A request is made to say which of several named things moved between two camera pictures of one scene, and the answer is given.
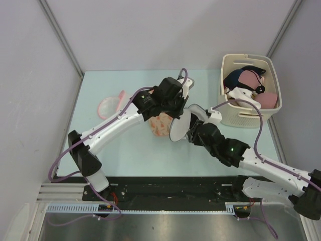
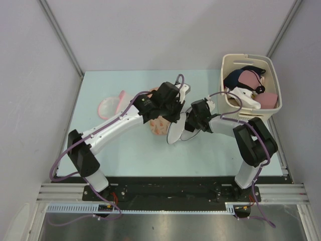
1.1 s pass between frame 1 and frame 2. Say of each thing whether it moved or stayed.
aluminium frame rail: stayed
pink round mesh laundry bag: stayed
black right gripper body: moved
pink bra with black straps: stayed
